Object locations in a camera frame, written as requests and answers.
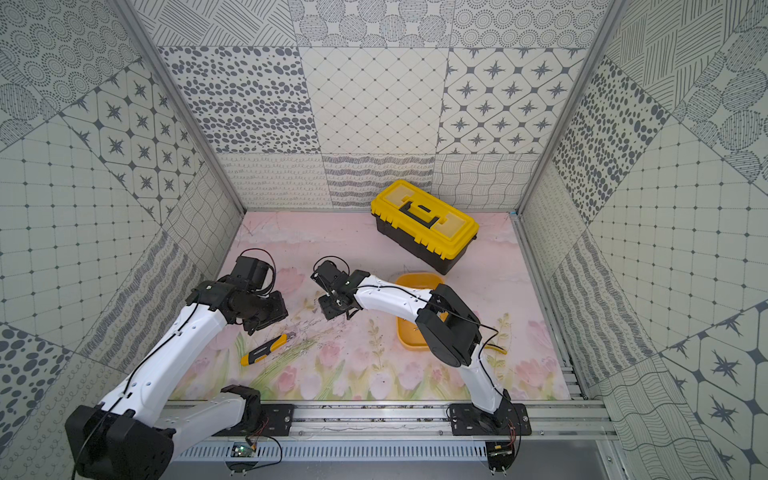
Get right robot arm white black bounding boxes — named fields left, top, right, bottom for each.
left=311, top=259, right=508, bottom=414

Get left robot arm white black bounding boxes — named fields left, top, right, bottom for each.
left=65, top=250, right=288, bottom=479

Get yellow plastic storage tray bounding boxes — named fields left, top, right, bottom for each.
left=396, top=272, right=444, bottom=351

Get yellow black utility knife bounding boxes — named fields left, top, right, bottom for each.
left=240, top=332, right=295, bottom=366

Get yellow black toolbox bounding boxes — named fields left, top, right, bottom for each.
left=371, top=180, right=479, bottom=275

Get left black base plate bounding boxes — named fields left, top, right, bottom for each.
left=241, top=403, right=296, bottom=437

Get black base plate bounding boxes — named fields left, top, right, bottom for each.
left=447, top=402, right=532, bottom=437
left=241, top=403, right=296, bottom=437

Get white slotted cable duct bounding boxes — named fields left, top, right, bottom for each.
left=177, top=440, right=486, bottom=463

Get yellow handled pliers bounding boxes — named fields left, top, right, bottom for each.
left=487, top=343, right=508, bottom=355

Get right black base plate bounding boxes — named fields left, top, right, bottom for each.
left=447, top=402, right=532, bottom=437

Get aluminium mounting rail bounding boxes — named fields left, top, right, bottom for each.
left=287, top=400, right=618, bottom=441

